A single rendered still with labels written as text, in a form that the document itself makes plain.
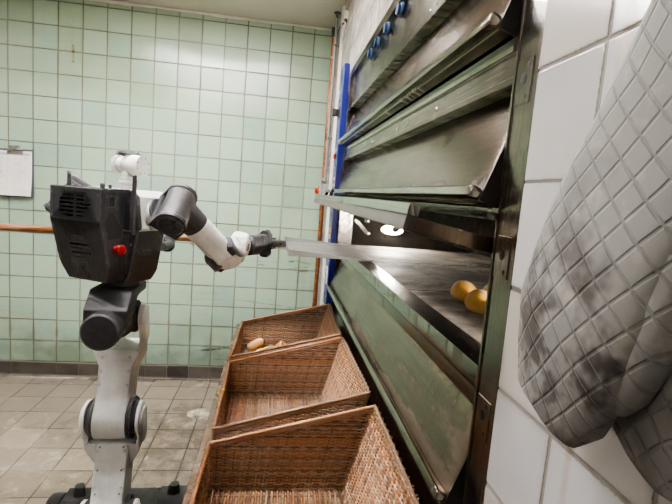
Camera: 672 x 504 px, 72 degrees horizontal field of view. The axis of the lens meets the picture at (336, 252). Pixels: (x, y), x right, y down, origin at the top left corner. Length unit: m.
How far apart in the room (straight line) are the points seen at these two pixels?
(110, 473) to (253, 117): 2.41
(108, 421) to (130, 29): 2.65
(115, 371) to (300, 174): 2.09
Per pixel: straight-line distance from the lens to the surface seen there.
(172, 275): 3.53
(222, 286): 3.49
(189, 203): 1.52
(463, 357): 0.87
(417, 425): 1.07
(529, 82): 0.75
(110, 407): 1.77
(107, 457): 1.88
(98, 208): 1.50
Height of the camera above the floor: 1.44
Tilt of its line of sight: 7 degrees down
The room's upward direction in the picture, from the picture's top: 5 degrees clockwise
